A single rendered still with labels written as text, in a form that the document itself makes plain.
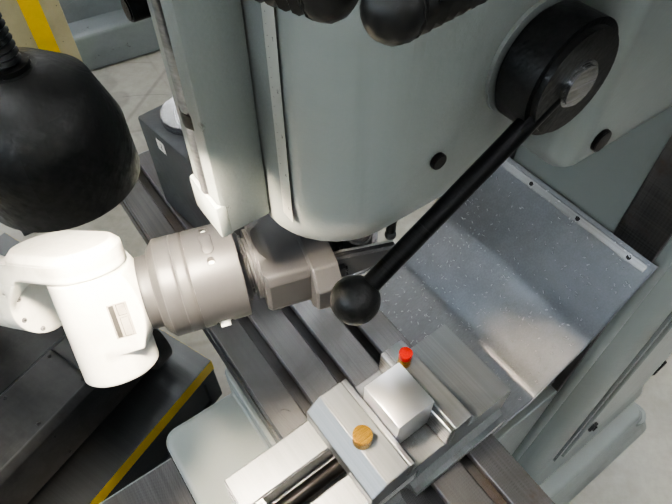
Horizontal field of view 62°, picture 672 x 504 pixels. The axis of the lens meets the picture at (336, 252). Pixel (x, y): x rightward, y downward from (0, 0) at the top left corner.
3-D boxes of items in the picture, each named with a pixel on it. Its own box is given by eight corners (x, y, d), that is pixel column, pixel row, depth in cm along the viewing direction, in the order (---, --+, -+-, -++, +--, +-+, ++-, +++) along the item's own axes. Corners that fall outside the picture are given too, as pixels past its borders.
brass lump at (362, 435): (360, 454, 61) (360, 448, 59) (347, 438, 62) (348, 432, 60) (375, 442, 61) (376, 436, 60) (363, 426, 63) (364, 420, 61)
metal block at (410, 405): (394, 448, 64) (399, 428, 60) (362, 408, 67) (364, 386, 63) (427, 421, 66) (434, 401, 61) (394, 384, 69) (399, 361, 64)
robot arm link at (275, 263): (346, 265, 45) (197, 308, 42) (343, 328, 52) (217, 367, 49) (298, 164, 52) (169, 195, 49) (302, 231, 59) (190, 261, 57)
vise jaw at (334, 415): (371, 507, 61) (373, 496, 58) (306, 419, 67) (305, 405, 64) (412, 473, 63) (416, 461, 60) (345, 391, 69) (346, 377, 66)
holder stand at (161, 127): (240, 273, 90) (220, 184, 74) (165, 201, 99) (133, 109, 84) (297, 234, 95) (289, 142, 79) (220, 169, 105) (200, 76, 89)
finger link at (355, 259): (390, 256, 53) (329, 274, 52) (393, 234, 51) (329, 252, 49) (397, 269, 52) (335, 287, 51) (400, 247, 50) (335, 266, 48)
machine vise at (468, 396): (291, 602, 61) (284, 587, 53) (224, 489, 69) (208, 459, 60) (508, 418, 74) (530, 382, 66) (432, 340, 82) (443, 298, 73)
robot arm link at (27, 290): (68, 262, 41) (-29, 254, 48) (107, 364, 44) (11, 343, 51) (134, 229, 46) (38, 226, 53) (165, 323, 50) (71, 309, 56)
